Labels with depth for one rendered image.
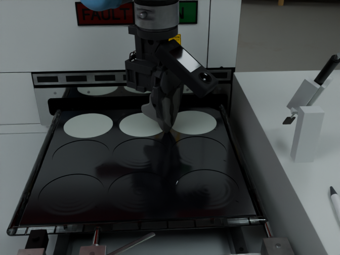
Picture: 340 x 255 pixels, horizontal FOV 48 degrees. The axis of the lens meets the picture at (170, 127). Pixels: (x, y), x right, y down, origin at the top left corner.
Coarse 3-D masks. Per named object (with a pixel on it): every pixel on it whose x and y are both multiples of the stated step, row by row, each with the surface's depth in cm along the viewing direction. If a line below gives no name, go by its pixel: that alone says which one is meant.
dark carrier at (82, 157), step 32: (224, 128) 78; (64, 160) 69; (96, 160) 69; (128, 160) 69; (160, 160) 69; (192, 160) 69; (224, 160) 69; (32, 192) 61; (64, 192) 61; (96, 192) 61; (128, 192) 61; (160, 192) 61; (192, 192) 61; (224, 192) 61; (32, 224) 55
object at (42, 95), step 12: (72, 84) 87; (84, 84) 87; (96, 84) 87; (108, 84) 87; (120, 84) 87; (228, 84) 87; (36, 96) 86; (48, 96) 86; (60, 96) 86; (72, 96) 86; (84, 96) 87; (96, 96) 87; (108, 96) 87; (120, 96) 87; (228, 96) 89; (48, 108) 88; (216, 108) 92; (228, 108) 90; (48, 120) 89
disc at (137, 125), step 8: (128, 120) 81; (136, 120) 81; (144, 120) 81; (152, 120) 81; (120, 128) 78; (128, 128) 78; (136, 128) 78; (144, 128) 78; (152, 128) 78; (160, 128) 78; (136, 136) 76; (144, 136) 76
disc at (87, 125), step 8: (72, 120) 81; (80, 120) 81; (88, 120) 81; (96, 120) 81; (104, 120) 81; (64, 128) 78; (72, 128) 78; (80, 128) 78; (88, 128) 78; (96, 128) 78; (104, 128) 78; (72, 136) 76; (80, 136) 76; (88, 136) 76; (96, 136) 76
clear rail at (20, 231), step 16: (80, 224) 55; (96, 224) 55; (112, 224) 55; (128, 224) 55; (144, 224) 55; (160, 224) 55; (176, 224) 55; (192, 224) 55; (208, 224) 55; (224, 224) 55; (240, 224) 56; (256, 224) 56
